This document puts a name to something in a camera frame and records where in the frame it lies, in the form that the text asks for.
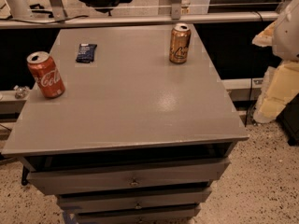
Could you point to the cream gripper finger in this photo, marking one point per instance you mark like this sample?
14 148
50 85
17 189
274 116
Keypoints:
264 38
280 86

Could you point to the orange soda can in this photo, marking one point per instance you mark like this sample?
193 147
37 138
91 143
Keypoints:
179 43

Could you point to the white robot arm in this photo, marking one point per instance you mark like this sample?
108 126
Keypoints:
285 42

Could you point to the red coke can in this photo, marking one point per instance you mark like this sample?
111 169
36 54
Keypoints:
46 74

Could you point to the top grey drawer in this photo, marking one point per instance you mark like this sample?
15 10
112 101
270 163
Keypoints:
128 176

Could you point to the grey drawer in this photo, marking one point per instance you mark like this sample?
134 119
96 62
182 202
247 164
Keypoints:
139 216
128 176
135 200

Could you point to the middle grey drawer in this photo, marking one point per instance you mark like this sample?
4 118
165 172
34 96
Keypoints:
135 200

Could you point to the grey drawer cabinet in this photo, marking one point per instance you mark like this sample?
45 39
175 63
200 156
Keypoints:
130 106

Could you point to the bottom grey drawer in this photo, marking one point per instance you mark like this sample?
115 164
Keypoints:
139 216

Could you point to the dark blue snack packet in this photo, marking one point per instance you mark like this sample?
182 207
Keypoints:
86 53

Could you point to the small clear glass object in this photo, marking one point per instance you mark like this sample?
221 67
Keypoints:
21 92

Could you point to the grey metal rail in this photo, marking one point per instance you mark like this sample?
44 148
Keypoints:
81 21

